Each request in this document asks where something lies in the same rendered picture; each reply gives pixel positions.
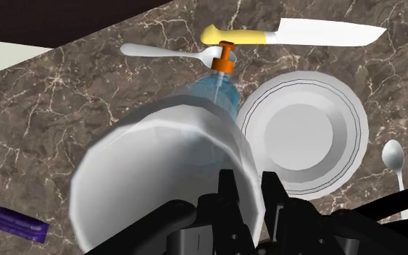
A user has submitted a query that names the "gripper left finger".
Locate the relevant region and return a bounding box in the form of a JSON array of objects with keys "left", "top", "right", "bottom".
[{"left": 85, "top": 169, "right": 257, "bottom": 255}]

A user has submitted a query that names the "blue pump bottle orange cap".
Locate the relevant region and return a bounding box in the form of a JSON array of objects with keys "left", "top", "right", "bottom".
[{"left": 188, "top": 41, "right": 241, "bottom": 120}]

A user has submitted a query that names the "white plate with dark rings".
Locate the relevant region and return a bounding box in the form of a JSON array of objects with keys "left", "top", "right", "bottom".
[{"left": 235, "top": 70, "right": 370, "bottom": 201}]

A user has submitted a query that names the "yellow-handled white knife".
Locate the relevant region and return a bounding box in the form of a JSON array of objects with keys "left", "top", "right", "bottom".
[{"left": 199, "top": 17, "right": 388, "bottom": 48}]

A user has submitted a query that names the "white bowl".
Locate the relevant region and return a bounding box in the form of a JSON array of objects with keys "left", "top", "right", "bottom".
[{"left": 69, "top": 94, "right": 267, "bottom": 254}]

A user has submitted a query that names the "purple flat packet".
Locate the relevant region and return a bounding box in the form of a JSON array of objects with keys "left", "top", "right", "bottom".
[{"left": 0, "top": 204, "right": 50, "bottom": 244}]

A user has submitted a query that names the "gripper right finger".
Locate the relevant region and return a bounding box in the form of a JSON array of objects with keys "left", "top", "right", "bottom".
[{"left": 261, "top": 171, "right": 408, "bottom": 255}]

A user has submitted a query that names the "white spoon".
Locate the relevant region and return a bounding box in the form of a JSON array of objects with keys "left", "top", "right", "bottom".
[
  {"left": 120, "top": 43, "right": 238, "bottom": 69},
  {"left": 381, "top": 138, "right": 408, "bottom": 220}
]

